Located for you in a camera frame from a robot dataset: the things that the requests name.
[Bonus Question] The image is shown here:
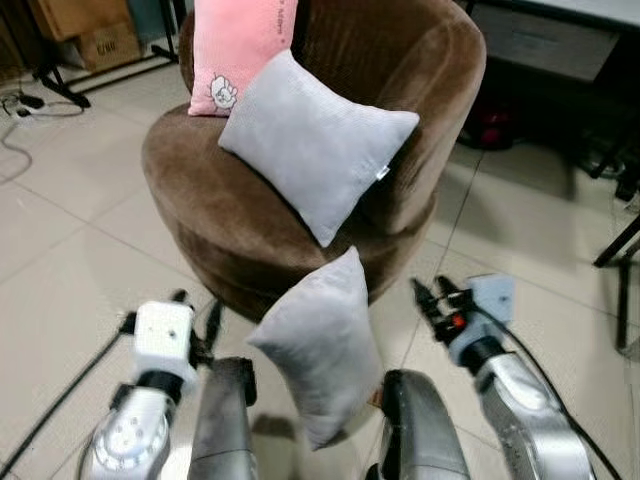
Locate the grey square pillow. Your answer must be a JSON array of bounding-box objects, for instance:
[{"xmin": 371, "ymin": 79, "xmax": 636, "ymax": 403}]
[
  {"xmin": 247, "ymin": 247, "xmax": 384, "ymax": 451},
  {"xmin": 218, "ymin": 50, "xmax": 421, "ymax": 248}
]

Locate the pink plush pillow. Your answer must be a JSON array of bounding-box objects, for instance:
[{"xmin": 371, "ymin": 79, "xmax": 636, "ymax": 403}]
[{"xmin": 188, "ymin": 0, "xmax": 299, "ymax": 118}]

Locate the grey left robot leg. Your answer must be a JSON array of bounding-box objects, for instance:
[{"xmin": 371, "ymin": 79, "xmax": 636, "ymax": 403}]
[{"xmin": 190, "ymin": 357, "xmax": 261, "ymax": 480}]

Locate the grey robot leg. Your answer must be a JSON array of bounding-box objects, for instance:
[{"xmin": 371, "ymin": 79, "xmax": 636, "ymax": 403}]
[
  {"xmin": 190, "ymin": 357, "xmax": 261, "ymax": 480},
  {"xmin": 378, "ymin": 370, "xmax": 471, "ymax": 480}
]

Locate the brown round velvet armchair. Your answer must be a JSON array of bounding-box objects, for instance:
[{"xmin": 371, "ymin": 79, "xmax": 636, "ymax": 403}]
[{"xmin": 142, "ymin": 0, "xmax": 488, "ymax": 321}]

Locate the grey right robot leg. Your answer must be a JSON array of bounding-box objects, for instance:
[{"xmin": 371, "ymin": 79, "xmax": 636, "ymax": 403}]
[{"xmin": 378, "ymin": 370, "xmax": 471, "ymax": 480}]

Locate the black metal table leg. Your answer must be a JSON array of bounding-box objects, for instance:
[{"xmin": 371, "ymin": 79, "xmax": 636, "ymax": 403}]
[{"xmin": 593, "ymin": 215, "xmax": 640, "ymax": 351}]

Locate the red and black device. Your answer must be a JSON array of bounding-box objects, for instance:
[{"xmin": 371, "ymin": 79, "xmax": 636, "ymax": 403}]
[{"xmin": 470, "ymin": 100, "xmax": 516, "ymax": 151}]

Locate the black metal stand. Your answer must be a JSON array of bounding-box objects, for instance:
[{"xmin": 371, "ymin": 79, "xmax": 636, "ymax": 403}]
[{"xmin": 35, "ymin": 55, "xmax": 181, "ymax": 109}]

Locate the small printed cardboard box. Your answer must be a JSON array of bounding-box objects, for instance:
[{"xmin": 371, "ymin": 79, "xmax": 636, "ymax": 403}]
[{"xmin": 75, "ymin": 20, "xmax": 143, "ymax": 73}]

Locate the large brown cardboard box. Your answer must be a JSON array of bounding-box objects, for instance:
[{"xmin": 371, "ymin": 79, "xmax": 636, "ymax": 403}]
[{"xmin": 30, "ymin": 0, "xmax": 131, "ymax": 41}]

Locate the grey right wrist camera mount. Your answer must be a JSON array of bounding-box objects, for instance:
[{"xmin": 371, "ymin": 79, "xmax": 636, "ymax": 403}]
[{"xmin": 445, "ymin": 275, "xmax": 516, "ymax": 346}]

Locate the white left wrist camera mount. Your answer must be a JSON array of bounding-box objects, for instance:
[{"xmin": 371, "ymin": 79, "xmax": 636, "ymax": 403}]
[{"xmin": 132, "ymin": 300, "xmax": 198, "ymax": 386}]

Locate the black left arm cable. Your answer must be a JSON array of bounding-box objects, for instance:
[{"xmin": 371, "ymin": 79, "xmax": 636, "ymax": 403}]
[{"xmin": 0, "ymin": 335, "xmax": 136, "ymax": 476}]

